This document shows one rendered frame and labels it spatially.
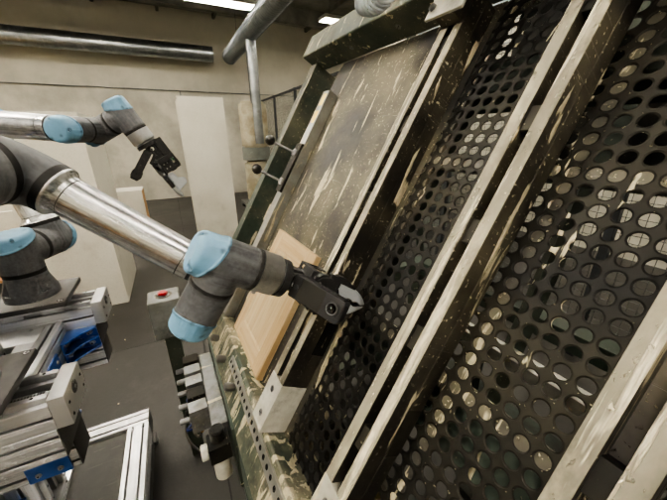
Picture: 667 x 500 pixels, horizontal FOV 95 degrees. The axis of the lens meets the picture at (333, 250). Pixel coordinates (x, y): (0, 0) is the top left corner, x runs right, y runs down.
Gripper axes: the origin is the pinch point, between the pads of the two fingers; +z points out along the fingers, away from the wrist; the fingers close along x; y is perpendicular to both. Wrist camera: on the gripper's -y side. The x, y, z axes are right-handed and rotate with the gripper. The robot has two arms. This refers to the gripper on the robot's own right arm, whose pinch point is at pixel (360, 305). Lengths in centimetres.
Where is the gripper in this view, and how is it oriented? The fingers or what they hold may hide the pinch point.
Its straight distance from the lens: 67.0
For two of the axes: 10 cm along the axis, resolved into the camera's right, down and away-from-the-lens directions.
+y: -4.8, -3.1, 8.2
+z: 7.6, 3.2, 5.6
